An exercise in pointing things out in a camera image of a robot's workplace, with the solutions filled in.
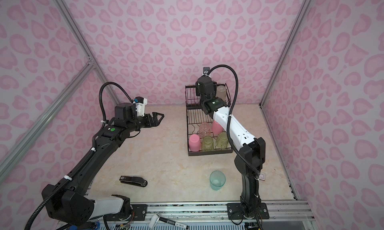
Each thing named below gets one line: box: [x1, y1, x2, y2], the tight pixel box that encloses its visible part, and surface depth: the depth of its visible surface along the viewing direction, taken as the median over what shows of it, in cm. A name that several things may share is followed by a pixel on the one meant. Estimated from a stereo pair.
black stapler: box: [119, 176, 148, 187], surface depth 83 cm
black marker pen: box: [148, 214, 189, 230], surface depth 71 cm
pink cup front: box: [188, 134, 202, 152], surface depth 89 cm
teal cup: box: [209, 170, 226, 191], surface depth 77 cm
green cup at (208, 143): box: [201, 135, 214, 151], surface depth 90 cm
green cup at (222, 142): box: [216, 132, 229, 150], surface depth 94 cm
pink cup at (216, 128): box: [211, 120, 224, 136], surface depth 100 cm
